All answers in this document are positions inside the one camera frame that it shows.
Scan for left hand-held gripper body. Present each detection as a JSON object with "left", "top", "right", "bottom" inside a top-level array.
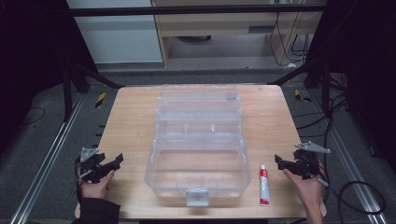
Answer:
[{"left": 75, "top": 147, "right": 108, "bottom": 185}]

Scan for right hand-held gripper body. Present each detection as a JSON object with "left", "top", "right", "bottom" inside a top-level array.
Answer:
[{"left": 291, "top": 141, "right": 332, "bottom": 189}]

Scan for person's left hand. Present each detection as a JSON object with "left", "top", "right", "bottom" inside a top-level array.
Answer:
[{"left": 78, "top": 169, "right": 117, "bottom": 201}]

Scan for person's right hand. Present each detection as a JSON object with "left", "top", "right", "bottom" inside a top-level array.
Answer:
[{"left": 282, "top": 167, "right": 327, "bottom": 217}]

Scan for white red tube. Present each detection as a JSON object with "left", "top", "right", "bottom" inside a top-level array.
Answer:
[{"left": 259, "top": 164, "right": 272, "bottom": 207}]

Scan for yellow black tape strip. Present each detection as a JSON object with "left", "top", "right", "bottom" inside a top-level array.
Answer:
[
  {"left": 293, "top": 89, "right": 313, "bottom": 104},
  {"left": 94, "top": 91, "right": 107, "bottom": 109}
]

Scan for clear plastic storage box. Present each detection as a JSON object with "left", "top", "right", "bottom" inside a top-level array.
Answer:
[{"left": 144, "top": 83, "right": 252, "bottom": 208}]

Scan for black metal stand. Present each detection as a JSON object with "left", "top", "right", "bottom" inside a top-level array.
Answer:
[
  {"left": 61, "top": 60, "right": 126, "bottom": 123},
  {"left": 268, "top": 57, "right": 332, "bottom": 117}
]

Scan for black curtain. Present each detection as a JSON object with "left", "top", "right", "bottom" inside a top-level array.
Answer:
[
  {"left": 306, "top": 0, "right": 396, "bottom": 174},
  {"left": 0, "top": 0, "right": 98, "bottom": 153}
]

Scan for white cabinet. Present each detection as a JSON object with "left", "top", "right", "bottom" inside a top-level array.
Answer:
[{"left": 65, "top": 0, "right": 164, "bottom": 65}]

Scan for light wooden desk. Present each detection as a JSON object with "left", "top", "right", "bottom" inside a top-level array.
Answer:
[{"left": 150, "top": 0, "right": 327, "bottom": 67}]

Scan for aluminium floor rail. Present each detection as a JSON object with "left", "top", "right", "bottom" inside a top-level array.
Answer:
[
  {"left": 309, "top": 89, "right": 389, "bottom": 224},
  {"left": 8, "top": 92, "right": 86, "bottom": 224}
]

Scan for bundle of black floor cables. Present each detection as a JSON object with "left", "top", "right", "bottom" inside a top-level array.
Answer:
[{"left": 291, "top": 73, "right": 351, "bottom": 147}]

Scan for looped black floor cable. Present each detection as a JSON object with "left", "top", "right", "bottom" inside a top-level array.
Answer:
[{"left": 337, "top": 180, "right": 388, "bottom": 217}]

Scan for thin black floor cable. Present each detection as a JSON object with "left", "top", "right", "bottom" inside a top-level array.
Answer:
[{"left": 21, "top": 106, "right": 47, "bottom": 126}]

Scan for hanging cables under desk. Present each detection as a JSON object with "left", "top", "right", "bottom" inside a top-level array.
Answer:
[{"left": 268, "top": 0, "right": 314, "bottom": 69}]

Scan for black horizontal frame bar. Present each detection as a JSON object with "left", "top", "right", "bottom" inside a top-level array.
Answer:
[{"left": 68, "top": 3, "right": 327, "bottom": 18}]

